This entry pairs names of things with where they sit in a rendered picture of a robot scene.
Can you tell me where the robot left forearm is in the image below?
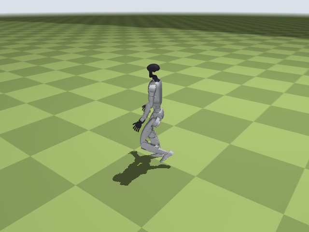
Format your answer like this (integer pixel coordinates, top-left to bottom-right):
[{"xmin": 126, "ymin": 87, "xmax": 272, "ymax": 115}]
[{"xmin": 140, "ymin": 103, "xmax": 151, "ymax": 122}]

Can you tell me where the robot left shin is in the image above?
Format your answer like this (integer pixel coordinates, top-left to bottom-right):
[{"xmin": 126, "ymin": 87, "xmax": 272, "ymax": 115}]
[{"xmin": 141, "ymin": 142, "xmax": 168, "ymax": 155}]

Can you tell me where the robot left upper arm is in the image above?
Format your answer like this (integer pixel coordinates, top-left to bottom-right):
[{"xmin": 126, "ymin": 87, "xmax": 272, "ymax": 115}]
[{"xmin": 148, "ymin": 84, "xmax": 156, "ymax": 108}]

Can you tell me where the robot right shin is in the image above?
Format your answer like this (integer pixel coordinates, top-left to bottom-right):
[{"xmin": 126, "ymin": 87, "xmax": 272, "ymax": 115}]
[{"xmin": 148, "ymin": 135, "xmax": 162, "ymax": 155}]

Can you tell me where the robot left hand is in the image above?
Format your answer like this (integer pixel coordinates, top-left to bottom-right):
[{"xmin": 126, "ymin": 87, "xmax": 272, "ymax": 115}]
[{"xmin": 133, "ymin": 119, "xmax": 145, "ymax": 132}]

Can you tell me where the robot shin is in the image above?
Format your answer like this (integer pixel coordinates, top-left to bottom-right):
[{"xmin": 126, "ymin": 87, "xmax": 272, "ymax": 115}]
[
  {"xmin": 148, "ymin": 135, "xmax": 162, "ymax": 155},
  {"xmin": 141, "ymin": 142, "xmax": 168, "ymax": 155}
]

